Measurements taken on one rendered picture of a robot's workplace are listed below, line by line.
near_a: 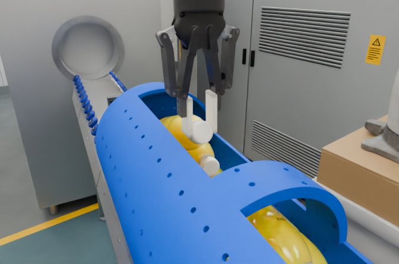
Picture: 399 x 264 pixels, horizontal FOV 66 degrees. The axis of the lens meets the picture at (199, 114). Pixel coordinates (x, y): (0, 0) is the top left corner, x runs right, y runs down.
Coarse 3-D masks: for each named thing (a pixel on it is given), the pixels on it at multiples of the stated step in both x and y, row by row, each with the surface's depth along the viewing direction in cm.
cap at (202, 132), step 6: (192, 126) 51; (198, 126) 51; (204, 126) 52; (210, 126) 52; (192, 132) 51; (198, 132) 51; (204, 132) 52; (210, 132) 52; (192, 138) 51; (198, 138) 51; (204, 138) 51; (210, 138) 52
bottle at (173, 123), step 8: (160, 120) 66; (168, 120) 60; (176, 120) 56; (192, 120) 54; (200, 120) 54; (168, 128) 58; (176, 128) 55; (176, 136) 55; (184, 136) 53; (184, 144) 54; (192, 144) 54; (200, 144) 55
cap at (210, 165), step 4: (204, 160) 62; (208, 160) 62; (212, 160) 62; (216, 160) 62; (200, 164) 63; (204, 164) 62; (208, 164) 62; (212, 164) 62; (216, 164) 63; (204, 168) 62; (208, 168) 62; (212, 168) 63; (216, 168) 63; (208, 172) 63; (212, 172) 63; (216, 172) 63
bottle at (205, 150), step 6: (204, 144) 66; (192, 150) 65; (198, 150) 64; (204, 150) 64; (210, 150) 65; (192, 156) 64; (198, 156) 64; (204, 156) 63; (210, 156) 64; (198, 162) 63
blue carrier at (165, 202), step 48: (144, 96) 72; (192, 96) 72; (96, 144) 70; (144, 144) 50; (144, 192) 42; (192, 192) 37; (240, 192) 34; (288, 192) 34; (144, 240) 38; (192, 240) 32; (240, 240) 29; (336, 240) 44
